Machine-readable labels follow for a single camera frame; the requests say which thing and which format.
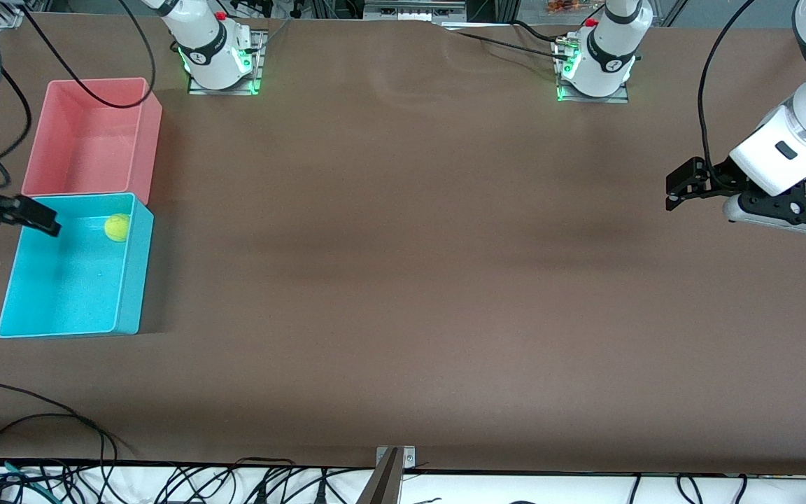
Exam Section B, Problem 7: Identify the grey power strip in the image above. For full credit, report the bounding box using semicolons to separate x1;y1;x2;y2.
363;0;467;22

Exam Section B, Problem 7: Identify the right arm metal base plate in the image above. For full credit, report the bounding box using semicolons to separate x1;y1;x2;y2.
188;29;267;96

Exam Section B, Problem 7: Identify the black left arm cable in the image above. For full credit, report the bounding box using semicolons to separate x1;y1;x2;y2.
697;0;743;165

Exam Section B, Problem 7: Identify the pink plastic bin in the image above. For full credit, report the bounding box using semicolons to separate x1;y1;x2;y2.
21;77;164;205

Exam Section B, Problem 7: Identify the black cable to arm base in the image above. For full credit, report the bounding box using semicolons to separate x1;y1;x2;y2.
438;20;572;62

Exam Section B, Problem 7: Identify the blue plastic bin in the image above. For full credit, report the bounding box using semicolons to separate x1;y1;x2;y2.
0;192;155;340

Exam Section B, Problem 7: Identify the small metal table bracket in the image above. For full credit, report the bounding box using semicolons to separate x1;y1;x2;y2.
375;445;416;468

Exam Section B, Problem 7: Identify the dark metal pole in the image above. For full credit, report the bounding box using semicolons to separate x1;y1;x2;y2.
356;448;404;504

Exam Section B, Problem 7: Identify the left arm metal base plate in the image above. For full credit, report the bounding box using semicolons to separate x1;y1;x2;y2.
551;35;631;104

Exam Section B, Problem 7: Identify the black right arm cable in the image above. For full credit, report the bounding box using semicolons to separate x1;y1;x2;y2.
0;0;155;190

